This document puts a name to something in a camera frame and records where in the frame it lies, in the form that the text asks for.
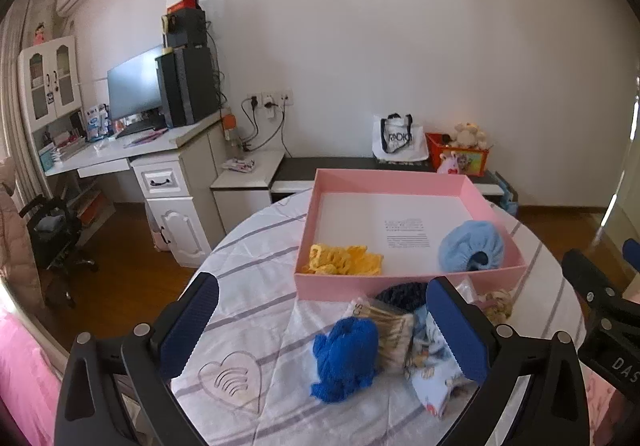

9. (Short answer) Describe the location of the pink cardboard box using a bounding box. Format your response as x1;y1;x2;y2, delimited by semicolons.
294;168;527;301

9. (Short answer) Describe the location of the beige scrunchie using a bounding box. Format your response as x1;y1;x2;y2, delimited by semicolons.
472;288;515;325

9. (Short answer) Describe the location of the black speaker box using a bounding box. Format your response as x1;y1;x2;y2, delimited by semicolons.
161;8;207;50

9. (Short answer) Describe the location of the pink notebook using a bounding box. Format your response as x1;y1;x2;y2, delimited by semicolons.
125;131;168;147

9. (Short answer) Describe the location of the light blue fluffy scrunchie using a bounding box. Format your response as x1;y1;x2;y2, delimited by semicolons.
438;220;507;273

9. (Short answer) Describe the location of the navy scrunchie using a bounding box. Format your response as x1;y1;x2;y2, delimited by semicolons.
374;282;431;314

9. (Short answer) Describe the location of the pale pink embroidered quilt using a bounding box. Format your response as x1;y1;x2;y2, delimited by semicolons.
587;373;633;446

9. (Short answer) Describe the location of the clear pack of cotton swabs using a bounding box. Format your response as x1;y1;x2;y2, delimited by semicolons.
347;298;418;374

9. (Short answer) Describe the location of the black computer monitor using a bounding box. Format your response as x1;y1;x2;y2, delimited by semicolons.
107;46;166;123

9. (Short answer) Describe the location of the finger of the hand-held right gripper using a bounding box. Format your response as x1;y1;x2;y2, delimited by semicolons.
561;248;640;343
623;239;640;273

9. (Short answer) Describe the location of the red toy box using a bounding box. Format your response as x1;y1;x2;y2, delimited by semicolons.
425;132;490;177

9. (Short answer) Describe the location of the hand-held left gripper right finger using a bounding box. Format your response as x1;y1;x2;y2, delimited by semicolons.
425;276;593;446

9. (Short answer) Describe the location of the black computer tower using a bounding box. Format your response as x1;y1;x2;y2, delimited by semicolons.
155;47;221;128

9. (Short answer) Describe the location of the black office chair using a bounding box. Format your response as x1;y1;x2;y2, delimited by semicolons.
20;196;98;309

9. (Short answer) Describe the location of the stack of books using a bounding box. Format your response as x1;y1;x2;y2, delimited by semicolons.
39;133;86;171

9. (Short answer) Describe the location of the blue white carton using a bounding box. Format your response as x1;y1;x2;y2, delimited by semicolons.
85;106;111;139

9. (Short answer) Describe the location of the pink white plush toy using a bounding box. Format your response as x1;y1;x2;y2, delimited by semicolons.
436;151;461;175

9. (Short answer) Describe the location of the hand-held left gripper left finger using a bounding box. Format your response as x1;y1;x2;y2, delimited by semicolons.
54;272;221;446

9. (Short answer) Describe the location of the white glass door cabinet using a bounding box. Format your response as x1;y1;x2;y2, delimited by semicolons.
17;36;86;147

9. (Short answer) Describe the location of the striped white quilted tablecloth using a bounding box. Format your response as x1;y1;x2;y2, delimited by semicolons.
170;188;588;446

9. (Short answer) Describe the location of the black power cable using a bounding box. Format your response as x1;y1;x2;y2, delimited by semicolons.
260;110;289;157
241;98;262;151

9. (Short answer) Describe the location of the beige plush toy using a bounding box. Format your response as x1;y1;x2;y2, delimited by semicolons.
452;122;491;149

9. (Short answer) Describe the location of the yellow crocheted piece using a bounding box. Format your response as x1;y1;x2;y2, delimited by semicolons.
300;244;385;277

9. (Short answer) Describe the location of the blue crocheted piece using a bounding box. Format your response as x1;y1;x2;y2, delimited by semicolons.
310;317;380;404

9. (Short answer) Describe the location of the blue cartoon print cloth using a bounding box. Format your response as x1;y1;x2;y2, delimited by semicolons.
404;306;481;419

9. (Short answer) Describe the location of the pink bed sheet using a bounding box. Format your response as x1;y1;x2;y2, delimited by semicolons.
0;311;63;446

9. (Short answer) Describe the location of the white tote bag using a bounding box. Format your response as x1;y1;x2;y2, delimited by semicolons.
372;113;431;163

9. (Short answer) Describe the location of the white computer desk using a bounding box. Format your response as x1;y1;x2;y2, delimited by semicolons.
42;113;236;271

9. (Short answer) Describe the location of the beige curtain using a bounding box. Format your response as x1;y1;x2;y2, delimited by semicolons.
0;0;61;207

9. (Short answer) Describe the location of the blue cardboard box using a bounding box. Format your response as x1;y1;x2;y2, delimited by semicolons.
495;171;521;219

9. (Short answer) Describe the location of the black keyboard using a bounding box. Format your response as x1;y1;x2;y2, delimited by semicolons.
116;118;166;137

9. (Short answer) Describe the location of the black white tv stand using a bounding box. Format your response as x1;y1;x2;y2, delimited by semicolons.
210;151;506;237

